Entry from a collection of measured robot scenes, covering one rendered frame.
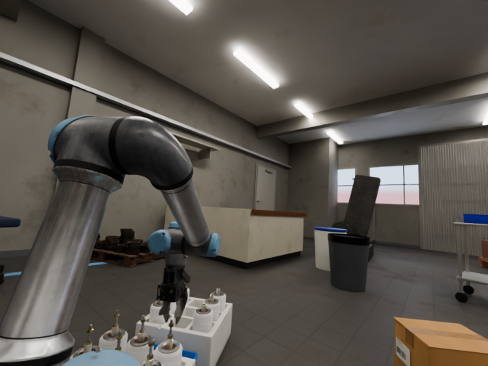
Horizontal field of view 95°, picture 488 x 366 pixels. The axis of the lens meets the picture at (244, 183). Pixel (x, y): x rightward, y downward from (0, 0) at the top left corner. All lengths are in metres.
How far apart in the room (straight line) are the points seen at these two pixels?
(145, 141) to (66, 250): 0.22
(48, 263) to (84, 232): 0.06
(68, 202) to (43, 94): 3.80
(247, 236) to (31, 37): 3.89
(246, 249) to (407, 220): 6.00
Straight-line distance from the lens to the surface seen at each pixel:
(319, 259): 3.53
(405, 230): 8.21
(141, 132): 0.45
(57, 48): 4.54
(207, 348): 1.27
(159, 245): 0.76
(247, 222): 3.00
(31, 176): 4.04
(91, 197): 0.48
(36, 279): 0.48
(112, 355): 0.48
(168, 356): 1.01
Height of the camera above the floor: 0.76
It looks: 7 degrees up
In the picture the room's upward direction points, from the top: 4 degrees clockwise
